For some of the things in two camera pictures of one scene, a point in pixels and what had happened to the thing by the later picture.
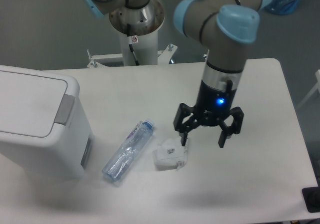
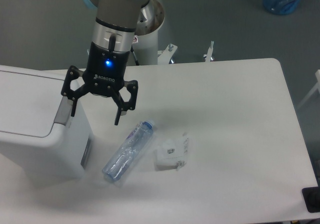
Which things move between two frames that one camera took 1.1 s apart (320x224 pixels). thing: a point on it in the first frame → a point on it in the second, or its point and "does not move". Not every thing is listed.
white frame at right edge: [316, 87] does not move
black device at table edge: [311, 196] does not move
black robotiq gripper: [213, 105] → [106, 69]
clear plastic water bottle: [130, 152] does not move
